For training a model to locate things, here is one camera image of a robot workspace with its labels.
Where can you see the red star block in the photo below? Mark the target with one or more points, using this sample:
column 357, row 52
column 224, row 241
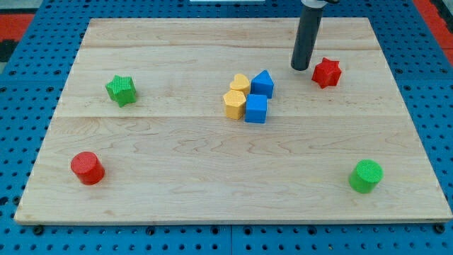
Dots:
column 327, row 73

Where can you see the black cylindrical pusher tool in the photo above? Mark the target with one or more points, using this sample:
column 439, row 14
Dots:
column 309, row 23

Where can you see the wooden board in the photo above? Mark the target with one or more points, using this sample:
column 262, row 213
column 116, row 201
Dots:
column 174, row 158

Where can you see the green cylinder block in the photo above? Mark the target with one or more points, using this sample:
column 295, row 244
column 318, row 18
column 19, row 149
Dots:
column 365, row 176

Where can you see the blue cube block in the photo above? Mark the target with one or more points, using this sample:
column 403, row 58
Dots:
column 256, row 108

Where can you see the red cylinder block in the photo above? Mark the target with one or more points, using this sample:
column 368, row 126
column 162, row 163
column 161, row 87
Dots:
column 87, row 167

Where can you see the yellow hexagon block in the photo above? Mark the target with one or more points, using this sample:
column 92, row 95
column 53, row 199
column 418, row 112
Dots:
column 234, row 104

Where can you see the green star block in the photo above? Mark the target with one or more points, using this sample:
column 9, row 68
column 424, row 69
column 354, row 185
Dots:
column 121, row 89

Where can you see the blue triangle block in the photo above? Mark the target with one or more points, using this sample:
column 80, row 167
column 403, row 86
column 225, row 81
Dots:
column 263, row 84

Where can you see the yellow heart block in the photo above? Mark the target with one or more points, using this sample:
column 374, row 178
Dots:
column 241, row 83

